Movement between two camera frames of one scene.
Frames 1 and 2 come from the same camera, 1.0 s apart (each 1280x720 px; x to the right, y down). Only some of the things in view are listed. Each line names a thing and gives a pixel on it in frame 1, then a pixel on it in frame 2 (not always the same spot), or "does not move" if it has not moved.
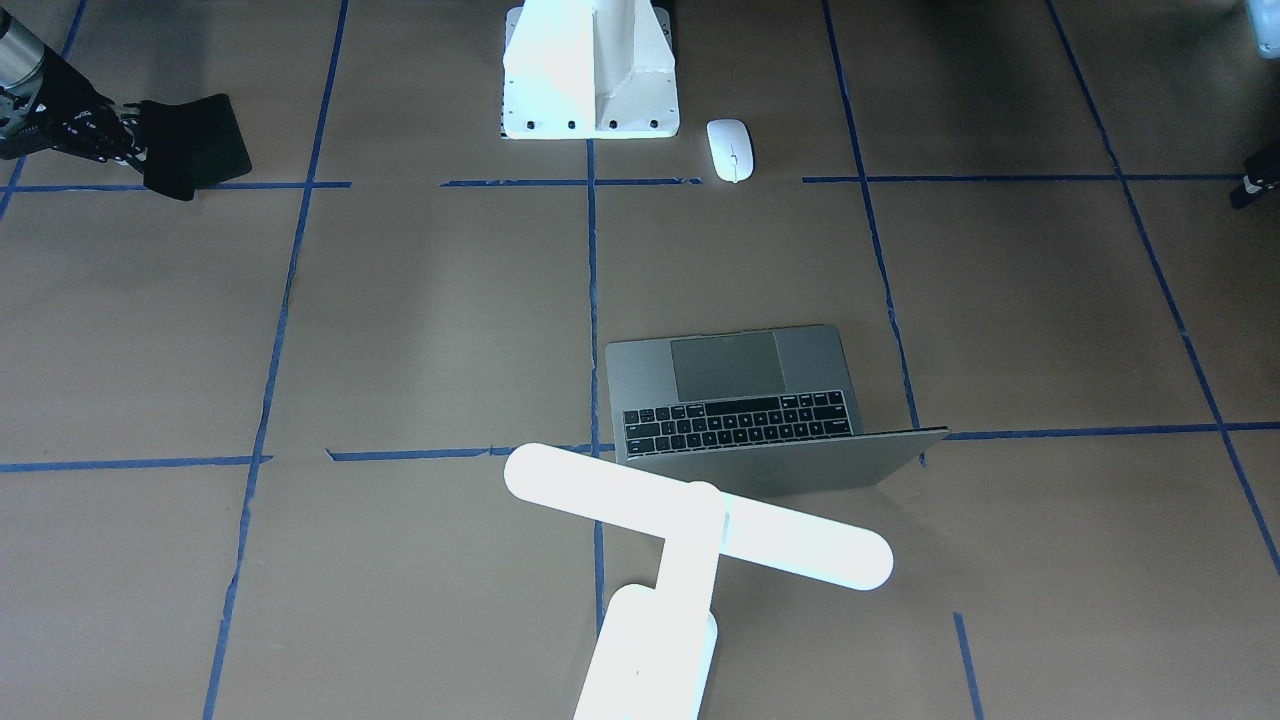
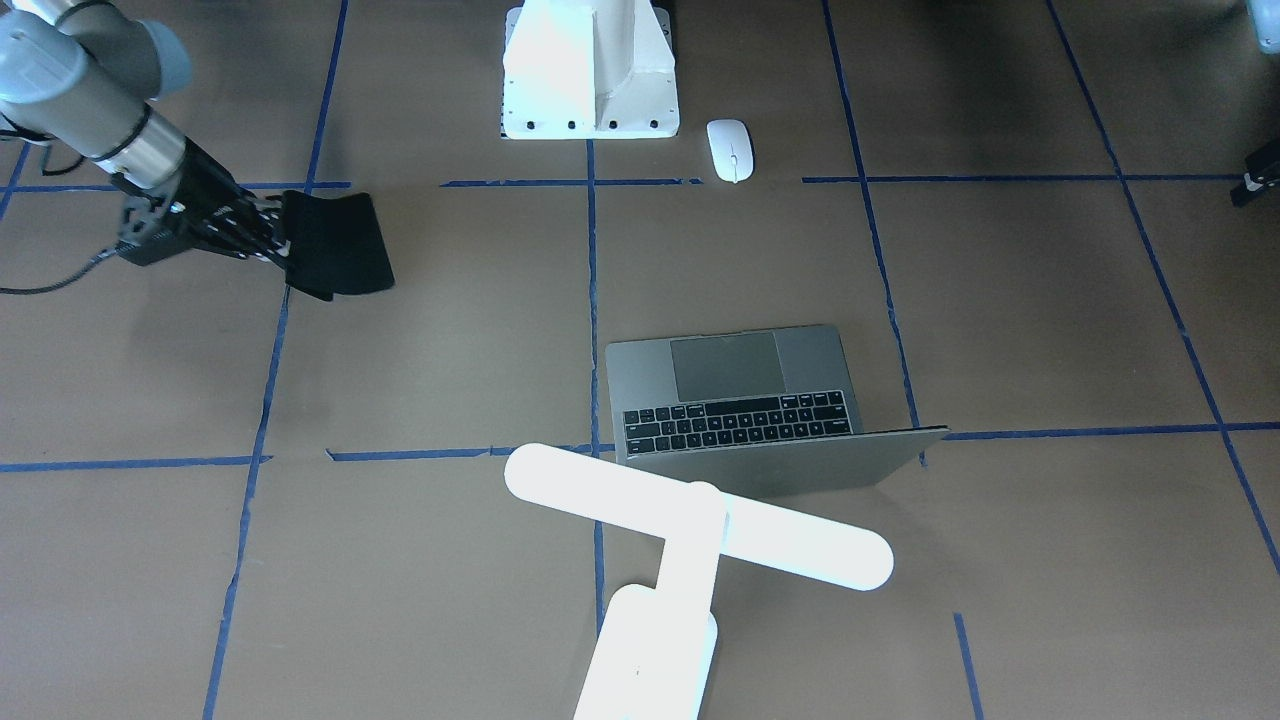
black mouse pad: [190, 145] to [336, 245]
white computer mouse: [732, 148] does not move
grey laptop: [752, 411] does not move
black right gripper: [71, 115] to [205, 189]
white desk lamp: [656, 645] does not move
